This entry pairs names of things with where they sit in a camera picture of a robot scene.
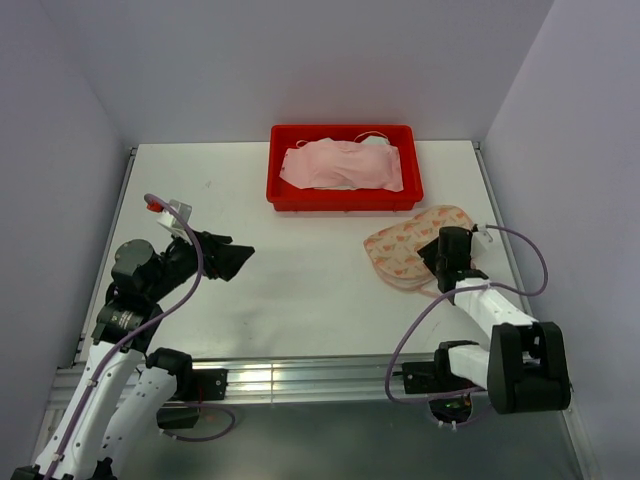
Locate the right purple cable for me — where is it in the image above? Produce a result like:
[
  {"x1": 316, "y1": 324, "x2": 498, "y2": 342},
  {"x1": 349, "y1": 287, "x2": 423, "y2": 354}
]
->
[{"x1": 385, "y1": 223, "x2": 550, "y2": 430}]

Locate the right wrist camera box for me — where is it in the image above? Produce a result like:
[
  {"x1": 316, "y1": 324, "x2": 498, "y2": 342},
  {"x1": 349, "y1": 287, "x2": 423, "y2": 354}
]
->
[{"x1": 471, "y1": 224, "x2": 494, "y2": 260}]

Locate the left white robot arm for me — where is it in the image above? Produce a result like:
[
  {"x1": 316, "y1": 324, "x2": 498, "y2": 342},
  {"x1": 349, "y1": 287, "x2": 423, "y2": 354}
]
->
[{"x1": 13, "y1": 232, "x2": 255, "y2": 479}]

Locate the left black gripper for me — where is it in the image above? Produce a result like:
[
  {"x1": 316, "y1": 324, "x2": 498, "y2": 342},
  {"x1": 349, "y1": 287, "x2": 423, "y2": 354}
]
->
[{"x1": 146, "y1": 224, "x2": 253, "y2": 301}]

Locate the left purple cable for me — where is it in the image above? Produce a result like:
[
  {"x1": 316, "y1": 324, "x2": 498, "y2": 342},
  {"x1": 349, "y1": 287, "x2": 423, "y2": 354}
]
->
[{"x1": 47, "y1": 193, "x2": 237, "y2": 466}]

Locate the pink bra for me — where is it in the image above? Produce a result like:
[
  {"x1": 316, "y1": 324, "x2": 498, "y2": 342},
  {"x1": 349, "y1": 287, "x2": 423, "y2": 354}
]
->
[{"x1": 278, "y1": 138, "x2": 405, "y2": 193}]

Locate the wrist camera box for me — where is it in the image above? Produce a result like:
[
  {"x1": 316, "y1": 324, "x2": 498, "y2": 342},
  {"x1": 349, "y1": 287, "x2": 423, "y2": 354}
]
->
[
  {"x1": 144, "y1": 194, "x2": 192, "y2": 241},
  {"x1": 471, "y1": 224, "x2": 494, "y2": 260}
]

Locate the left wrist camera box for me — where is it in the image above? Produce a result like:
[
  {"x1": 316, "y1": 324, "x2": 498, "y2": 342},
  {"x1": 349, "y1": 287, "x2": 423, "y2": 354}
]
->
[{"x1": 144, "y1": 194, "x2": 192, "y2": 241}]

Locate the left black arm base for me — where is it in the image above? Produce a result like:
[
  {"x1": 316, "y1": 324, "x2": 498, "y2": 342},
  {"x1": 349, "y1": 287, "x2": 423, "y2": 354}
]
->
[{"x1": 156, "y1": 368, "x2": 228, "y2": 431}]

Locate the aluminium frame rail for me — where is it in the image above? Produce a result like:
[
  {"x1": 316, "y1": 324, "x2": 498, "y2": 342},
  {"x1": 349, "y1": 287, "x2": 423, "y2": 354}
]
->
[{"x1": 44, "y1": 142, "x2": 601, "y2": 480}]

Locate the purple cable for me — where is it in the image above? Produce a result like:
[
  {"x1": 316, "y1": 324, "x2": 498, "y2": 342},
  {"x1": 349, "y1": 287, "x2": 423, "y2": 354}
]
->
[
  {"x1": 47, "y1": 193, "x2": 237, "y2": 466},
  {"x1": 385, "y1": 223, "x2": 550, "y2": 430}
]

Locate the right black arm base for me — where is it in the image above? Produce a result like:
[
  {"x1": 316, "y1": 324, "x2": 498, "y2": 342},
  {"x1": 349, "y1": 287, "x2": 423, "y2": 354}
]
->
[{"x1": 401, "y1": 361, "x2": 473, "y2": 425}]

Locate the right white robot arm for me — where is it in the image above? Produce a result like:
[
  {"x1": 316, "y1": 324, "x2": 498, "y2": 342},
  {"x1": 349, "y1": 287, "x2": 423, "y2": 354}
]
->
[{"x1": 402, "y1": 226, "x2": 571, "y2": 414}]

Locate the red plastic tray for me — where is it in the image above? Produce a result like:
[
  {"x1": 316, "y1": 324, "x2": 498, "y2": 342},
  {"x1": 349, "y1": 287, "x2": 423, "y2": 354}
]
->
[{"x1": 266, "y1": 124, "x2": 424, "y2": 212}]

